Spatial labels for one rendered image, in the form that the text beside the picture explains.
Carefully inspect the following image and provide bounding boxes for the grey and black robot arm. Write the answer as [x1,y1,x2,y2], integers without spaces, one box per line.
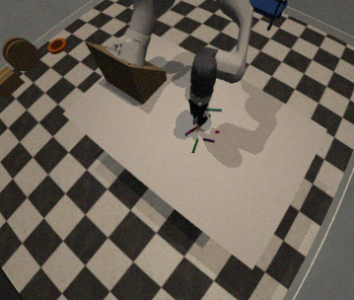
[106,0,253,106]

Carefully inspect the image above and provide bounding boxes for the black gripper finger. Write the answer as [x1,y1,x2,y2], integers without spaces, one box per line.
[188,99,198,125]
[196,110,211,129]

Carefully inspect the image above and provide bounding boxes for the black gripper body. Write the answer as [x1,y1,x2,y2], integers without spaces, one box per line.
[191,101,208,113]

